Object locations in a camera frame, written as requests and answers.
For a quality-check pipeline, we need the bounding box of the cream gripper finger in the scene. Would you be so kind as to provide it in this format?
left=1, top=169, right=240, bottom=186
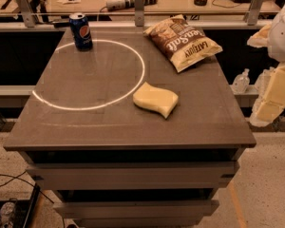
left=247, top=24, right=271, bottom=48
left=249, top=63, right=285, bottom=127

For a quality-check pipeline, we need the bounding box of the brown chip bag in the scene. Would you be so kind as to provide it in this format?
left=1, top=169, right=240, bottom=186
left=143, top=14, right=222, bottom=73

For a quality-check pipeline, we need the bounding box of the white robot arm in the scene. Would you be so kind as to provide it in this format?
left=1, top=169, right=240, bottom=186
left=247, top=5, right=285, bottom=127

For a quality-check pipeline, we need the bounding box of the yellow wavy sponge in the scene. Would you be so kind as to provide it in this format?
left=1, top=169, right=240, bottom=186
left=133, top=83, right=179, bottom=119

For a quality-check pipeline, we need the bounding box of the clear sanitizer bottle right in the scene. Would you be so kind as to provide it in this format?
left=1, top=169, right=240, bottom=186
left=254, top=66, right=274, bottom=93

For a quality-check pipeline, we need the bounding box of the clear sanitizer bottle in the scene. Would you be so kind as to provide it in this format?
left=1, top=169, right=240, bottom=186
left=254, top=66, right=274, bottom=93
left=232, top=68, right=250, bottom=94

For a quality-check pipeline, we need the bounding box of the clear sanitizer bottle left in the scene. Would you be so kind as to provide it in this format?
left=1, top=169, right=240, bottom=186
left=232, top=68, right=250, bottom=94

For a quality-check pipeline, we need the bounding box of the lower grey drawer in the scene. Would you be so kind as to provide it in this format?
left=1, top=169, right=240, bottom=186
left=53, top=200, right=219, bottom=219

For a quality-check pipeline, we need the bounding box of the grey drawer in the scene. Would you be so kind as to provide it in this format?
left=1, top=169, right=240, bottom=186
left=27, top=161, right=239, bottom=190
left=53, top=200, right=219, bottom=219

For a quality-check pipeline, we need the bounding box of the grey drawer cabinet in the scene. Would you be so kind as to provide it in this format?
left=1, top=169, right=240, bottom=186
left=5, top=28, right=256, bottom=228

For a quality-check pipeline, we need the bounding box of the blue pepsi can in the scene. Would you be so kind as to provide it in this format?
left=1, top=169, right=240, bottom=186
left=69, top=12, right=93, bottom=50

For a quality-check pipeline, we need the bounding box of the upper grey drawer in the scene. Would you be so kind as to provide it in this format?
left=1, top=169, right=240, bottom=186
left=27, top=161, right=239, bottom=190

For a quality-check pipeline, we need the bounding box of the black floor crate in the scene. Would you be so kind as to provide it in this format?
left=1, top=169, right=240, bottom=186
left=0, top=185, right=40, bottom=228

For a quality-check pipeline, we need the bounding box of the metal railing frame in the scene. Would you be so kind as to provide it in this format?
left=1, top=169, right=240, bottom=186
left=0, top=0, right=285, bottom=29

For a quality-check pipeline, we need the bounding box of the black floor cable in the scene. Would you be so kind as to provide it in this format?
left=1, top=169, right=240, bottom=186
left=0, top=170, right=55, bottom=204

